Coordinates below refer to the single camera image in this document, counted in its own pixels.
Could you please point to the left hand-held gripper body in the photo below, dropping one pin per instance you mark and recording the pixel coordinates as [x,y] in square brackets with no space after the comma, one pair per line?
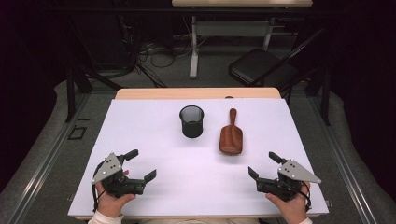
[107,168]

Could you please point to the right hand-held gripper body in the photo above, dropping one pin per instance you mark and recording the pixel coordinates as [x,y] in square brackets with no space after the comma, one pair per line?
[295,172]

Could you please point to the person's left hand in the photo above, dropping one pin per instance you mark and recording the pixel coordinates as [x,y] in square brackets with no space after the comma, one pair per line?
[109,203]

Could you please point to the person's right hand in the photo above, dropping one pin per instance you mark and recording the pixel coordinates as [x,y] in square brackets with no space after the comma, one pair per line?
[292,211]

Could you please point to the desk with white legs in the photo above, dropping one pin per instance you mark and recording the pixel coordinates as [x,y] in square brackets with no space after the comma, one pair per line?
[232,28]

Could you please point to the black metal stand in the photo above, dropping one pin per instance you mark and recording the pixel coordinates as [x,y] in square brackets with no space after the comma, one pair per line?
[70,93]
[326,102]

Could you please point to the brown wooden hairbrush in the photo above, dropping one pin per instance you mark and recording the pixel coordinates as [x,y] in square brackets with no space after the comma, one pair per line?
[231,138]

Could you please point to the black mesh pen cup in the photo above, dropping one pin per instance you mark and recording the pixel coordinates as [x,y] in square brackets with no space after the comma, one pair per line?
[191,129]

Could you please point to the black folding chair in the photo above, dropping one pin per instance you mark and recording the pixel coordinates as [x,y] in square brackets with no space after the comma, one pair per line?
[255,63]

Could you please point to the light wooden table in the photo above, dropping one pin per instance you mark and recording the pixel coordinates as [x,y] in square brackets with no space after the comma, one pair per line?
[186,93]

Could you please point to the metal floor rail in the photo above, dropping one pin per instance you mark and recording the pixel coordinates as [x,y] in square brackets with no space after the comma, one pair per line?
[342,174]
[46,161]

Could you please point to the white board sheet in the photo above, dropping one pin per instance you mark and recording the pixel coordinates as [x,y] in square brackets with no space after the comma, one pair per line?
[186,186]

